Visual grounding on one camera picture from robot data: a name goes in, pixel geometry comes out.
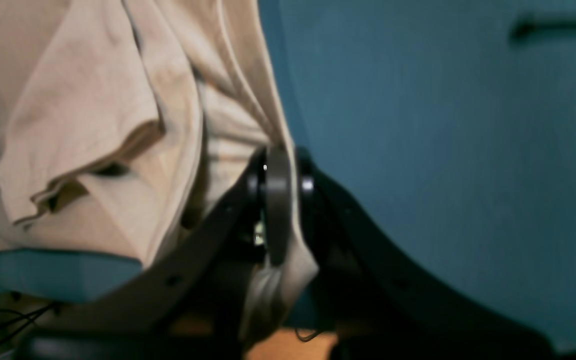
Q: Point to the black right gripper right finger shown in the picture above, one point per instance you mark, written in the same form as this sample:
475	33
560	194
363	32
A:
392	308

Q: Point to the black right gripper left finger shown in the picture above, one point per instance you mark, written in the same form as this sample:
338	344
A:
189	306

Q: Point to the beige T-shirt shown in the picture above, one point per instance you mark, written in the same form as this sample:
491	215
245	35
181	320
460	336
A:
122	122

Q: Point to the teal tablecloth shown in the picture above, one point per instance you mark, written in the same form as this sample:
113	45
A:
453	122

